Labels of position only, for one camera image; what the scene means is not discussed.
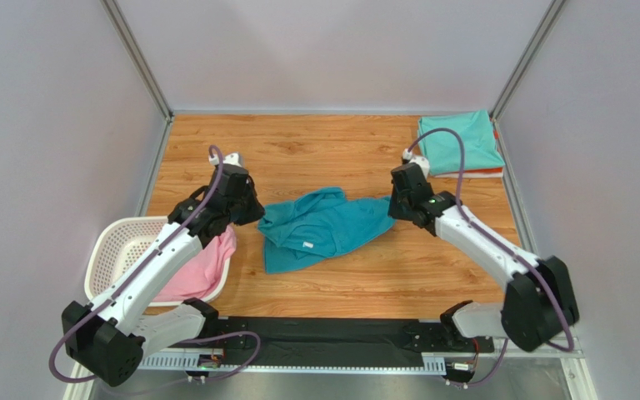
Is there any white plastic laundry basket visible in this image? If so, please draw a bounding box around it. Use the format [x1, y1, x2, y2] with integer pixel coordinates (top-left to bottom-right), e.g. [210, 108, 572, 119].
[83, 215, 231, 308]

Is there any aluminium corner post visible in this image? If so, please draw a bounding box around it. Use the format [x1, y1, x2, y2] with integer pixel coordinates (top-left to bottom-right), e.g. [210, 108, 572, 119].
[101, 0, 174, 123]
[491, 0, 568, 120]

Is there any folded mint green t shirt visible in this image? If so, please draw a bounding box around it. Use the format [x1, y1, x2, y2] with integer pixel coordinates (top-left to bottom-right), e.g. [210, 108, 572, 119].
[417, 110, 505, 176]

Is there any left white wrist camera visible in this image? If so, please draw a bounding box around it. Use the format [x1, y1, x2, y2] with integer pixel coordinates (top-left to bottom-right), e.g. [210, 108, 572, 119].
[208, 152, 244, 168]

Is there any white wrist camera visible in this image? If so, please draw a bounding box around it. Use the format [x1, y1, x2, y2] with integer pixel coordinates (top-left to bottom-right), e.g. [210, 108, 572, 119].
[208, 152, 244, 168]
[402, 148, 430, 177]

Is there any left aluminium corner post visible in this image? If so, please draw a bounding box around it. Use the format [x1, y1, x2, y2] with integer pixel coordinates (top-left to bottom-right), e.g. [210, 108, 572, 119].
[101, 0, 174, 123]

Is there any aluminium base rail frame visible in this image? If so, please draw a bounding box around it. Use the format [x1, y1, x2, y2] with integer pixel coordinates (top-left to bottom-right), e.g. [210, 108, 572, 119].
[64, 316, 598, 400]

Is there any pink t shirt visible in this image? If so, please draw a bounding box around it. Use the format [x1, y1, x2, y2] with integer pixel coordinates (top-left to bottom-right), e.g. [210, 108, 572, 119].
[151, 226, 237, 307]

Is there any folded orange t shirt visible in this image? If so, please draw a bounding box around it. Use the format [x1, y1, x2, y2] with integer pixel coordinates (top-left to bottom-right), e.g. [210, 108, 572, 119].
[430, 122, 505, 178]

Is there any teal t shirt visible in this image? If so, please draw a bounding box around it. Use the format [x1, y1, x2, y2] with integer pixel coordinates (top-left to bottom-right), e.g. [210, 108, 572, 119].
[257, 187, 395, 274]

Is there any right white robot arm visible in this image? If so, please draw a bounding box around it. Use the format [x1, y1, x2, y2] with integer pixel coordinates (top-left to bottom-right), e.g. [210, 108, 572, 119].
[388, 162, 580, 352]

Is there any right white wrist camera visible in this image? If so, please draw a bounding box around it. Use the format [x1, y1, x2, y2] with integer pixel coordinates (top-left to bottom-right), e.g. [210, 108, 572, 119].
[402, 148, 430, 177]

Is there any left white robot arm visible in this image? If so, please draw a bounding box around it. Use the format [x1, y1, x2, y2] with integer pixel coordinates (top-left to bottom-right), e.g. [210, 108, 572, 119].
[56, 163, 265, 387]

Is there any black cloth strip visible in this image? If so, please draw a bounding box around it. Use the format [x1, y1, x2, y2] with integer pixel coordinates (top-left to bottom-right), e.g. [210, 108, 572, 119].
[209, 317, 450, 368]

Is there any right aluminium corner post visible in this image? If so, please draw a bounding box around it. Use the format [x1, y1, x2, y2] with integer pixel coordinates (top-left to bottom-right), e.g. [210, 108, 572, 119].
[491, 0, 568, 120]

